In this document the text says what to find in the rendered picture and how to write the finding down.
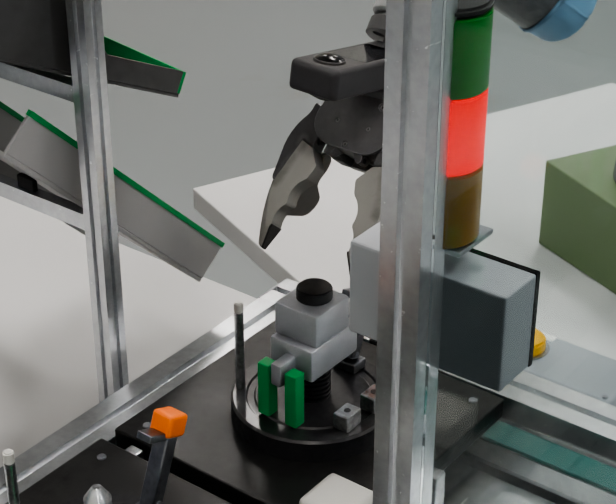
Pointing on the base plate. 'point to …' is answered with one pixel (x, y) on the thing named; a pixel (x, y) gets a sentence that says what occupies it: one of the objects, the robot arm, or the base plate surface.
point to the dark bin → (59, 45)
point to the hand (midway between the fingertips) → (307, 251)
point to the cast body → (310, 331)
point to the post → (405, 243)
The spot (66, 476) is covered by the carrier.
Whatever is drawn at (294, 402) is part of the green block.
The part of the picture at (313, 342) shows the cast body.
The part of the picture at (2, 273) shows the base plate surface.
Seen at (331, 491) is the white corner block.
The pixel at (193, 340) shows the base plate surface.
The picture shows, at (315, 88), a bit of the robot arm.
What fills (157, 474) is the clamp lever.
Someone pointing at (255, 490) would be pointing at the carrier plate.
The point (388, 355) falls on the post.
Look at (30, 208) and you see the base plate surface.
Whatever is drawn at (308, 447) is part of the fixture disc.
